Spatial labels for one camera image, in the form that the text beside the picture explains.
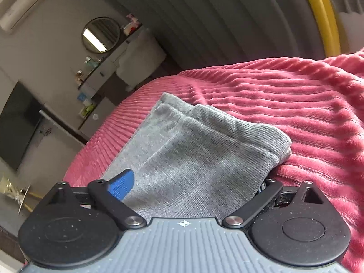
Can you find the round wall mirror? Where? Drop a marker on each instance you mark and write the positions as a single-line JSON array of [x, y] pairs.
[[101, 34]]

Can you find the yellow pole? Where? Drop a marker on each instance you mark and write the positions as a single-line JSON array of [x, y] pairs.
[[324, 17]]

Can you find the round side table yellow legs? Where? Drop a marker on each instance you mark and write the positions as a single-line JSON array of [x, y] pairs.
[[27, 197]]

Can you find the pink toy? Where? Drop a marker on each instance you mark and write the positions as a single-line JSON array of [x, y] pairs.
[[133, 24]]

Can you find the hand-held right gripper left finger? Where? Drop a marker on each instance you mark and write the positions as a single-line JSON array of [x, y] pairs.
[[122, 185]]

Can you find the white vanity dresser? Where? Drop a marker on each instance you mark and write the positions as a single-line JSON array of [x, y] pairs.
[[102, 68]]

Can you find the green packet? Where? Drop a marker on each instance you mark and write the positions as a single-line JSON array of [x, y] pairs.
[[88, 109]]

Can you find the grey curtain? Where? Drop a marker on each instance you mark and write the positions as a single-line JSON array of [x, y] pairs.
[[227, 17]]

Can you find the vase with flowers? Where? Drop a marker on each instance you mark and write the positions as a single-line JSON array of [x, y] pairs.
[[7, 187]]

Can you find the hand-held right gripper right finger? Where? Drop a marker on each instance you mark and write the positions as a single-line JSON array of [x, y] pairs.
[[267, 194]]

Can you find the white cabinet with round knob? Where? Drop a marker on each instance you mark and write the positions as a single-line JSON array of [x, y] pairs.
[[96, 119]]

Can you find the white fluffy chair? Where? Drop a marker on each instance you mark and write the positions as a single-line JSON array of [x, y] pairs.
[[140, 62]]

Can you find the white air conditioner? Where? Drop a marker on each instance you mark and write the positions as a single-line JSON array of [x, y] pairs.
[[25, 2]]

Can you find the grey pants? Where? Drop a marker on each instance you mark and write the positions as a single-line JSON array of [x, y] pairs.
[[199, 159]]

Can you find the pink ribbed blanket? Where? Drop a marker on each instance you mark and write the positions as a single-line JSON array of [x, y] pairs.
[[298, 105]]

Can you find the black television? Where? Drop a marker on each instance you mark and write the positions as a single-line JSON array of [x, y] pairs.
[[17, 125]]

